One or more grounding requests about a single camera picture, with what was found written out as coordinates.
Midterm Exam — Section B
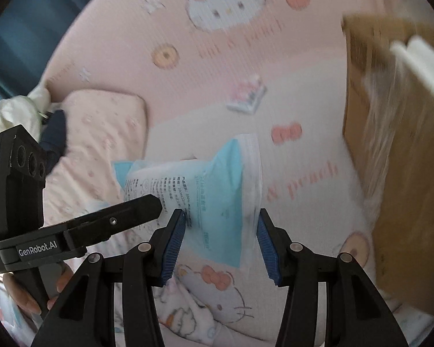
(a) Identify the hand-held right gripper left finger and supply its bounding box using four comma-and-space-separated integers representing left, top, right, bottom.
31, 210, 187, 347

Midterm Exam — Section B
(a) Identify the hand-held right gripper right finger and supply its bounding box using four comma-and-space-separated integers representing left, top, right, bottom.
257, 208, 409, 347

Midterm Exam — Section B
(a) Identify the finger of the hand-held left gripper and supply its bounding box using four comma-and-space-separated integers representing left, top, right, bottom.
63, 194, 163, 250

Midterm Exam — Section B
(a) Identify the blue white plastic packet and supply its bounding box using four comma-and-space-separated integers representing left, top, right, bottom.
114, 134, 263, 270

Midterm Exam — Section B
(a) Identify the brown cardboard box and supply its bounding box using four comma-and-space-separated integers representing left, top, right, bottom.
342, 12, 434, 315

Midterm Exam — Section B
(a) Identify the red white spout pouch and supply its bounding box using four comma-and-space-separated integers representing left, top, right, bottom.
226, 74, 268, 114

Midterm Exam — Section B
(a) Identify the white paper roll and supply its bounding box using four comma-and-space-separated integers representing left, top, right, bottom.
390, 41, 434, 112
407, 35, 434, 80

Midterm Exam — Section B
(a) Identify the person's left hand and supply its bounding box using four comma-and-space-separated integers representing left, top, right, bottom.
3, 260, 73, 322

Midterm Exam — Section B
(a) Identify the dark navy cloth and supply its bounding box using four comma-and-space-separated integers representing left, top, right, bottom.
40, 110, 69, 174

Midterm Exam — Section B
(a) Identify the white quilt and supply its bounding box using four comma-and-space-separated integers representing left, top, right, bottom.
0, 94, 53, 167

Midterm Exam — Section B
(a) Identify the pale floral pillow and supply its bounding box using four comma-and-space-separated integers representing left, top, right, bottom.
40, 90, 149, 225

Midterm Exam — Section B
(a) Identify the dark blue curtain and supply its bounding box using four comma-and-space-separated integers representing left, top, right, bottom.
0, 0, 120, 105

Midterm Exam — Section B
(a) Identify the pink cartoon printed blanket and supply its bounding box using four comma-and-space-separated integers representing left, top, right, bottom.
0, 0, 434, 347

